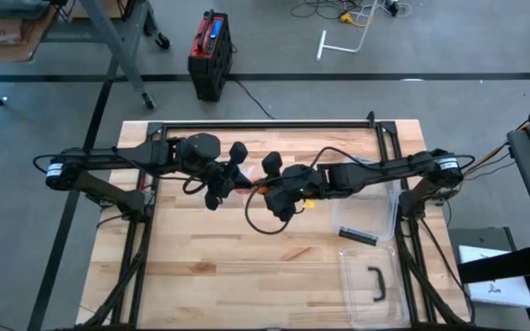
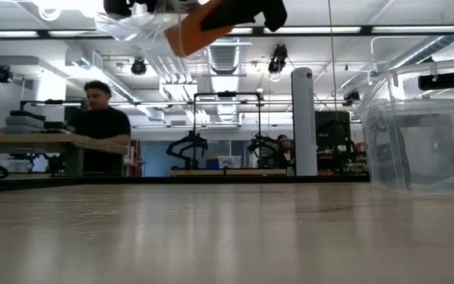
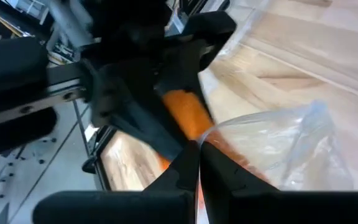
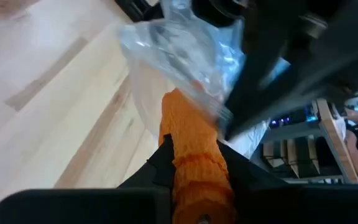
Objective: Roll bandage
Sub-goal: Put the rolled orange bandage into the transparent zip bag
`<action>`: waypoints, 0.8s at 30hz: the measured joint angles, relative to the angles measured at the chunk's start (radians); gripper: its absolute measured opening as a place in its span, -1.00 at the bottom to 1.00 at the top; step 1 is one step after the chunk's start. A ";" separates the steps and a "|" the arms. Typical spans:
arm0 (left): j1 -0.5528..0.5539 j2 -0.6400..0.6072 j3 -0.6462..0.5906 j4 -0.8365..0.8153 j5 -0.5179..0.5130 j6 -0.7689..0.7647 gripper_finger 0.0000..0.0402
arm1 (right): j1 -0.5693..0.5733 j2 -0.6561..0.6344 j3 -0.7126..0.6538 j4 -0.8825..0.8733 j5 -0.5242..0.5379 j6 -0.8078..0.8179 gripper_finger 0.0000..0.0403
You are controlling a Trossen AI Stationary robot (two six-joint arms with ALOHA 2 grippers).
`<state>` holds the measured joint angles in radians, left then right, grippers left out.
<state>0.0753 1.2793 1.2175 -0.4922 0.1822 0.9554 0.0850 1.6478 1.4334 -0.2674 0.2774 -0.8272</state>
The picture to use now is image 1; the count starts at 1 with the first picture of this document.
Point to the clear plastic bag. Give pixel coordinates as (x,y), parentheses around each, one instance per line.
(242,198)

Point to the wooden workbench with casters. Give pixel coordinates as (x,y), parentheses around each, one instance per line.
(113,46)

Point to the white L-shaped bar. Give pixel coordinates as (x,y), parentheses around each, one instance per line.
(322,46)

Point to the dark grey floor box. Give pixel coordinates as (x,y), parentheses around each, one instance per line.
(481,236)

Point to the clear plastic bin lid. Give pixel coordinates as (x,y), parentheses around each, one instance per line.
(352,285)

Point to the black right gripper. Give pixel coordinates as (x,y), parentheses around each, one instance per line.
(279,197)

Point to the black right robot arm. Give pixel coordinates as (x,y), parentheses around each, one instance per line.
(384,167)

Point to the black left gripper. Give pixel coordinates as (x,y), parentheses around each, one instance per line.
(228,177)

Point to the clear plastic storage bin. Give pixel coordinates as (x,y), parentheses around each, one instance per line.
(371,216)

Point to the black plastic clamp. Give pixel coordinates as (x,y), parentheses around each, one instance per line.
(372,118)

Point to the white paper sheet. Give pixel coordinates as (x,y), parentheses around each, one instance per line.
(499,292)

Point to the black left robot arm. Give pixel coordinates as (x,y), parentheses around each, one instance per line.
(108,158)

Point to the red black battery box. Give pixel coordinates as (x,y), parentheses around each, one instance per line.
(210,60)

